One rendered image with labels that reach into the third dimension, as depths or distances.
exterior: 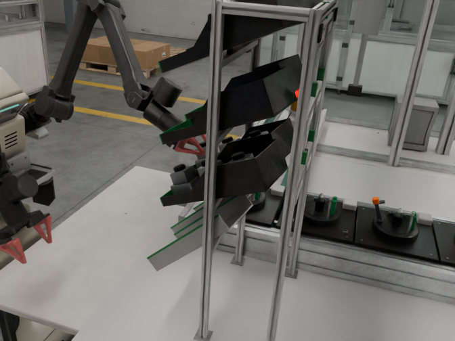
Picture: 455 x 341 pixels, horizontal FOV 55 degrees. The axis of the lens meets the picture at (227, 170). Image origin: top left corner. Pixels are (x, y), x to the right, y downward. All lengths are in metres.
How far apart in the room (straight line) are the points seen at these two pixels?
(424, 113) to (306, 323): 1.49
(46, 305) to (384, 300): 0.95
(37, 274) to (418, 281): 1.11
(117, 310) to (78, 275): 0.20
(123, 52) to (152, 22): 9.23
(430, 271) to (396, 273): 0.09
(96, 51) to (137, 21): 3.72
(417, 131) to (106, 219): 1.63
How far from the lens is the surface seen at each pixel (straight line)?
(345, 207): 1.57
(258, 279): 1.37
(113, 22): 1.44
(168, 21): 10.41
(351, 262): 1.39
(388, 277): 1.42
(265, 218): 1.44
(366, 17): 2.30
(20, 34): 5.76
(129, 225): 1.59
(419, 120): 2.46
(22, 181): 1.18
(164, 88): 1.21
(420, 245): 1.49
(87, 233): 1.58
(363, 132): 2.67
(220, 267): 1.40
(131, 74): 1.31
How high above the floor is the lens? 1.73
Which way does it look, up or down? 26 degrees down
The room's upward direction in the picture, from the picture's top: 4 degrees clockwise
